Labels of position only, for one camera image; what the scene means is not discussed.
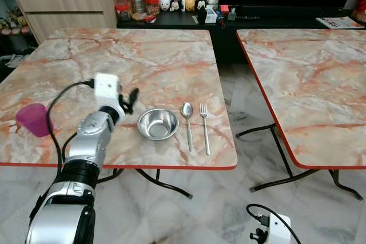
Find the stainless steel bowl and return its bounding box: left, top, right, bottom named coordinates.
left=137, top=108, right=180, bottom=141

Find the stainless steel spoon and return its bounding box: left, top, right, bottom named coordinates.
left=181, top=102, right=194, bottom=153

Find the stainless steel fork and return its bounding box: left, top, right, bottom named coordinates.
left=199, top=102, right=212, bottom=157

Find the black low television console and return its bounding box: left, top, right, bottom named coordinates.
left=117, top=7, right=366, bottom=66

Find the small red lid jar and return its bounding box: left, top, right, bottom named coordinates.
left=116, top=3, right=132, bottom=22

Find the pink plastic cup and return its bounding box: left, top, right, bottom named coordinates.
left=15, top=103, right=54, bottom=138

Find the small white box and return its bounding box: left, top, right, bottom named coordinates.
left=204, top=8, right=218, bottom=24

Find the light wooden drawer cabinet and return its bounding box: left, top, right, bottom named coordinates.
left=8, top=0, right=122, bottom=43

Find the shelf of small toys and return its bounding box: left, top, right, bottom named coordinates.
left=0, top=6, right=30, bottom=37

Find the red decorative figure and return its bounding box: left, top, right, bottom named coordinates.
left=353, top=0, right=366, bottom=25

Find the printed magazine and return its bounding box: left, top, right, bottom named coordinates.
left=315, top=16, right=364, bottom=30

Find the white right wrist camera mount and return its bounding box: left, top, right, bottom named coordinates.
left=268, top=214, right=293, bottom=244

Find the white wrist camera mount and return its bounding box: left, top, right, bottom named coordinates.
left=268, top=214, right=293, bottom=244
left=94, top=73, right=122, bottom=107

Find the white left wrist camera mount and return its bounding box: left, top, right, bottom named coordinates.
left=94, top=73, right=122, bottom=107

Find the black metal table leg frame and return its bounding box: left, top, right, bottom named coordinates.
left=96, top=167, right=194, bottom=199
left=236, top=123, right=364, bottom=201

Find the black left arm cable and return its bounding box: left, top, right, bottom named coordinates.
left=46, top=79, right=96, bottom=174

